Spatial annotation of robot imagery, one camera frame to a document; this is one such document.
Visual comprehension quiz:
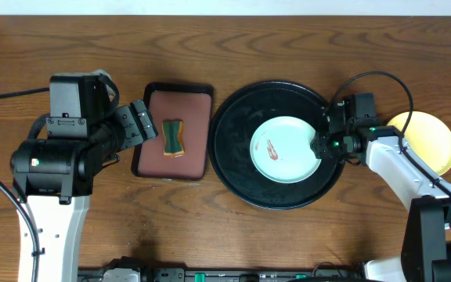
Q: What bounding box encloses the light blue plate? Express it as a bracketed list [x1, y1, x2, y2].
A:
[250, 116, 321, 184]

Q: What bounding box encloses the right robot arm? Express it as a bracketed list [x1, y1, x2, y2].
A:
[311, 103, 451, 281]

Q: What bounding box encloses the green and yellow sponge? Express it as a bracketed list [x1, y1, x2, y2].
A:
[162, 120, 185, 157]

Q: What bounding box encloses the black rectangular tray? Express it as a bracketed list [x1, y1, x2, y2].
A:
[132, 82, 214, 181]

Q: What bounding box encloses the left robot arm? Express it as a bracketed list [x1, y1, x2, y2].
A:
[10, 70, 157, 281]

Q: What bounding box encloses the black round tray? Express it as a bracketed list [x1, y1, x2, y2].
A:
[208, 81, 345, 210]

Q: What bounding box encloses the yellow plate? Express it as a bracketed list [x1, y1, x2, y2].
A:
[405, 111, 451, 175]

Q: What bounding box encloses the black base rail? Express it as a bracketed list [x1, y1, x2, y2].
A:
[76, 257, 366, 282]

